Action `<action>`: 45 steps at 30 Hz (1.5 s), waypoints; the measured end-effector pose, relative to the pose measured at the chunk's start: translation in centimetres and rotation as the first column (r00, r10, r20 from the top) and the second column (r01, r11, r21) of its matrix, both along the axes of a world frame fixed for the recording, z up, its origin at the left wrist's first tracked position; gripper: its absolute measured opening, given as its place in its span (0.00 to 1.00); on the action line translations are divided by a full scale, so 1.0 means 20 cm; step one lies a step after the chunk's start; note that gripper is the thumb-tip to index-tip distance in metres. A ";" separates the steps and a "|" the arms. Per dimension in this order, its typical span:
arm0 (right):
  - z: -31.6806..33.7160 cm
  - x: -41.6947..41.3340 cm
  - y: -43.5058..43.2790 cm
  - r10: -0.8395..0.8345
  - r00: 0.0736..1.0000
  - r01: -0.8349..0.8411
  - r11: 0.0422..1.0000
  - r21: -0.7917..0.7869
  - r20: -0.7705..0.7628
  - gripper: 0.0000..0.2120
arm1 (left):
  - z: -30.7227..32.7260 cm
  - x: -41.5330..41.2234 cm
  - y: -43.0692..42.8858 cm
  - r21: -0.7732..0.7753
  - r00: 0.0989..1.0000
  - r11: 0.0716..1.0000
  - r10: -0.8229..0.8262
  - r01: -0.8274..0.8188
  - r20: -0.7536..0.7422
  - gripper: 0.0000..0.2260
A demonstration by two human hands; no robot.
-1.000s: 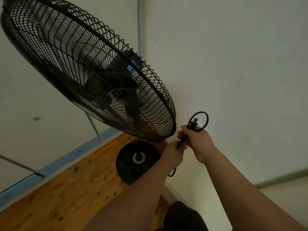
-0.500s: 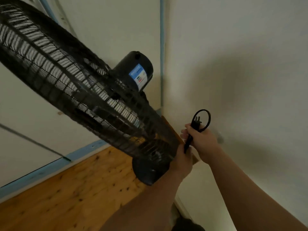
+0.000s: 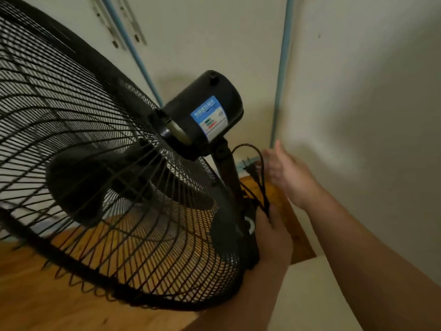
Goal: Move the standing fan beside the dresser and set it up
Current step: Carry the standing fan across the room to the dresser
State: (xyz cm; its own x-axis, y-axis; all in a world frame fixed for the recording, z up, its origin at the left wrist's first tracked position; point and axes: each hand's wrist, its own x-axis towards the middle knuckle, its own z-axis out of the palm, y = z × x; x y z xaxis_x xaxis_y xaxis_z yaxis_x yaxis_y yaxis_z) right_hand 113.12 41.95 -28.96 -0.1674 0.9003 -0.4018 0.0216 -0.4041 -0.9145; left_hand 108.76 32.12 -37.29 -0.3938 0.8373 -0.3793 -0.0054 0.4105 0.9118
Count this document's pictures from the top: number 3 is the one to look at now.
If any metal wardrobe door handle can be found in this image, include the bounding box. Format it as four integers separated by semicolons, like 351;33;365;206
117;0;147;45
90;0;119;49

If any black fan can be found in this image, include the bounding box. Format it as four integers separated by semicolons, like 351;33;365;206
0;0;269;311

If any black fan power cord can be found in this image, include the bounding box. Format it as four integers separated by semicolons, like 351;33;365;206
231;143;271;217

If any person's right hand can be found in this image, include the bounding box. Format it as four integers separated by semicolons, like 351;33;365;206
262;140;324;211

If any person's left forearm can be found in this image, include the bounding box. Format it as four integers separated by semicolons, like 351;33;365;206
182;262;290;331

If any person's right forearm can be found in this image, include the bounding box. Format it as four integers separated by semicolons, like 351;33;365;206
303;189;441;331

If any person's left hand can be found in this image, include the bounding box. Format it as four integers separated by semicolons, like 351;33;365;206
254;205;294;269

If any white bedside cabinet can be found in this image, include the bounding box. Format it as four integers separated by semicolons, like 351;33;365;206
267;254;364;331

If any white wardrobe with blue trim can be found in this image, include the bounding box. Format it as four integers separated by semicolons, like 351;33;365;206
13;0;297;169

